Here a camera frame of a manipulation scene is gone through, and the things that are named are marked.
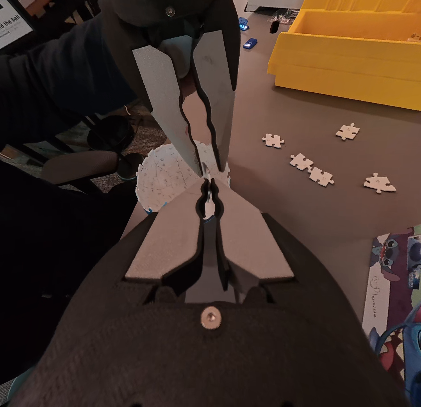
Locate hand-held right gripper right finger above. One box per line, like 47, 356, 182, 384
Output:
210, 178, 295, 291

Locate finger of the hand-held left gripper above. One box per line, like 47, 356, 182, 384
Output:
132, 45, 202, 177
192, 30, 236, 171

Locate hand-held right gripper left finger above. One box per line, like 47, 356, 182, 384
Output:
125, 178, 210, 296

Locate partly built puzzle ball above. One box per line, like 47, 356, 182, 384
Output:
136, 140, 231, 213

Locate puzzle pieces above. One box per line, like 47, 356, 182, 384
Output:
262, 123, 397, 194

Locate person's left forearm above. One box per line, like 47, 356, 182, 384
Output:
0, 14, 142, 151

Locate printed cardboard puzzle box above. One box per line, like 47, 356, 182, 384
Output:
362, 224, 421, 407

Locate person's left hand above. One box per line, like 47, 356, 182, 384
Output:
179, 75, 199, 100

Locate dark chair armrest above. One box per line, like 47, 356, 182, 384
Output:
41, 151, 120, 185

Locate person's dark clothed torso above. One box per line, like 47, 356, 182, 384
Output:
0, 160, 139, 381

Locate yellow plastic bin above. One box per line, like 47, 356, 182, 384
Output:
267, 0, 421, 111

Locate white printed task sheet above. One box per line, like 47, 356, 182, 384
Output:
0, 0, 35, 51

